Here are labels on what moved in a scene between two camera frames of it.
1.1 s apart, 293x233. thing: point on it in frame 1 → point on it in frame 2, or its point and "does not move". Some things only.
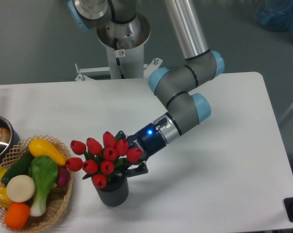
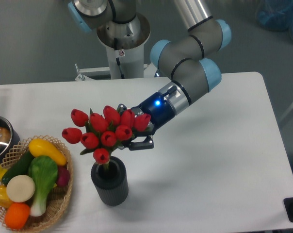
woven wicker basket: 58,197 does not move
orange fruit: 17,215 does not move
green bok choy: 44,171 does not move
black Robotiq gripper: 148,140 → 159,110
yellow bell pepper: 0,196 does not move
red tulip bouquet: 99,163 → 101,132
